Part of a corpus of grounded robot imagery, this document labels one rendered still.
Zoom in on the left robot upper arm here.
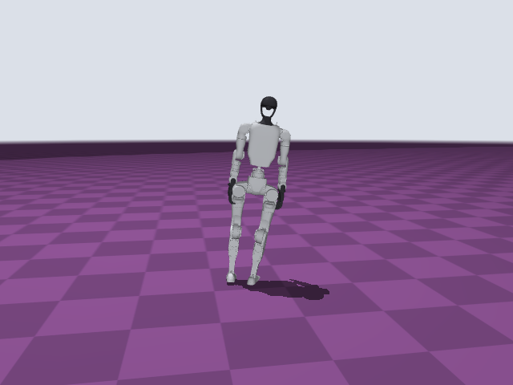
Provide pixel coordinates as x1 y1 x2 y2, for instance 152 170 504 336
235 124 252 160

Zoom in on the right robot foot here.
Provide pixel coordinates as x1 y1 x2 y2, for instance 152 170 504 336
247 275 260 285

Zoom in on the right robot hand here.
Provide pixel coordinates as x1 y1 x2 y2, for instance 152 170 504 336
275 185 285 209

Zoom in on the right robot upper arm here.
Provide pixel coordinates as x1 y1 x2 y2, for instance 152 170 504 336
277 128 291 166

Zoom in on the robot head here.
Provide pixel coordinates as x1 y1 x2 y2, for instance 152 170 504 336
259 96 277 126

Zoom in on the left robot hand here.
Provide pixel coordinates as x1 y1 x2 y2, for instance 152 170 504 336
228 178 236 204

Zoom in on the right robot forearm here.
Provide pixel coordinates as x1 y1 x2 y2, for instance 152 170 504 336
277 157 289 190

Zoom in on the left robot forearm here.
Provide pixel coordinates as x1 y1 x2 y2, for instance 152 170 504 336
228 150 241 183

